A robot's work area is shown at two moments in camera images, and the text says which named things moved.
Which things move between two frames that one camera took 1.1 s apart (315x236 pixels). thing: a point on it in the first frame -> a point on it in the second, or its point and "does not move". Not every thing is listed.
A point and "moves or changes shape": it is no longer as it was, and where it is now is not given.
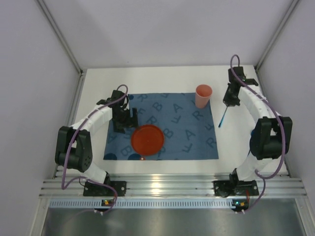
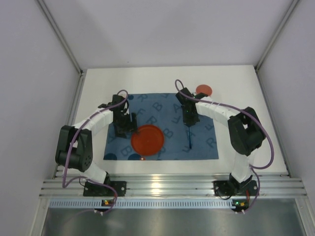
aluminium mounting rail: x=172 y=185 does not move
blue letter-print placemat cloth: x=189 y=131 does not move
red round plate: x=147 y=139 does not move
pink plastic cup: x=203 y=93 does not move
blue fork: x=222 y=118 moves or changes shape
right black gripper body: x=231 y=101 -> x=189 y=119
